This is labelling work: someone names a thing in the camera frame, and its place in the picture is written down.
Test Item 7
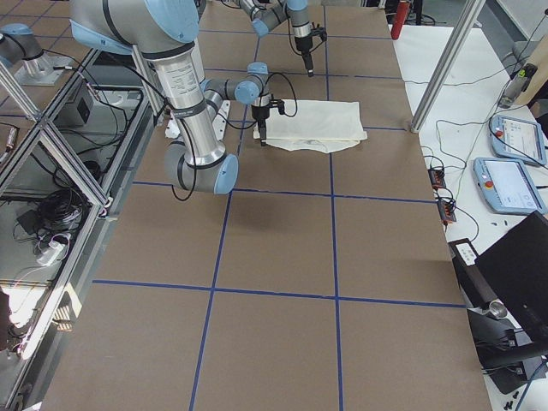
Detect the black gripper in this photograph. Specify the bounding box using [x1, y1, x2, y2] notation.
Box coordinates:
[251, 97, 285, 146]
[293, 23, 327, 77]

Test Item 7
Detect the cream cat print shirt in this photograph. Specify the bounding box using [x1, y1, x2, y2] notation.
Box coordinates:
[265, 99, 367, 154]

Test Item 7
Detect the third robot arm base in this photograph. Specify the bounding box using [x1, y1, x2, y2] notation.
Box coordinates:
[1, 23, 69, 86]

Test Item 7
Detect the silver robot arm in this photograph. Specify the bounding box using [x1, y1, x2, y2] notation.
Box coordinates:
[233, 0, 328, 77]
[70, 1, 276, 194]

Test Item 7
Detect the red cylinder tube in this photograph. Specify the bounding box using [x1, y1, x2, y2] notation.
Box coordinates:
[390, 0, 410, 40]

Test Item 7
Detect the orange circuit board far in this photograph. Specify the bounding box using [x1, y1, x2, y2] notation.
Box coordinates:
[428, 168, 446, 190]

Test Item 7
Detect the orange circuit board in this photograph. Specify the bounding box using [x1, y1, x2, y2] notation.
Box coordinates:
[428, 168, 446, 190]
[437, 199, 456, 225]

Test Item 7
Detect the grey control box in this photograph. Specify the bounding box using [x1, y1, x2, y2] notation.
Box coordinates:
[54, 90, 93, 127]

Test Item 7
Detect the orange circuit board near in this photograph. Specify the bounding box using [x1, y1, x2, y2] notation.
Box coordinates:
[437, 199, 456, 225]

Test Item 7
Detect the far teach pendant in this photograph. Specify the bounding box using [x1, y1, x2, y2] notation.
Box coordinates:
[489, 115, 547, 167]

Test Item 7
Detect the teach pendant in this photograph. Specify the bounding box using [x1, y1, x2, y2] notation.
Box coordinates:
[489, 115, 547, 167]
[473, 158, 547, 216]

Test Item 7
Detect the near teach pendant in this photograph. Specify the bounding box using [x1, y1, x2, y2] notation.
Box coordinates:
[473, 158, 547, 216]

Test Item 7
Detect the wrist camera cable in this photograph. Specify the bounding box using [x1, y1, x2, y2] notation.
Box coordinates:
[170, 71, 299, 202]

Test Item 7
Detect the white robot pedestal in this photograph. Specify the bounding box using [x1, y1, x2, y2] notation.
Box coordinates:
[164, 0, 232, 142]

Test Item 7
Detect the aluminium frame post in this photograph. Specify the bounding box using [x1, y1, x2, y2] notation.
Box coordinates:
[410, 0, 485, 134]

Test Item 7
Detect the aluminium frame rail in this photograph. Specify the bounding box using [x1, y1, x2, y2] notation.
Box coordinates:
[0, 51, 129, 411]

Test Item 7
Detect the tangle of floor cables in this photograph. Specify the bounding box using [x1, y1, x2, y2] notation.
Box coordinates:
[12, 188, 82, 266]

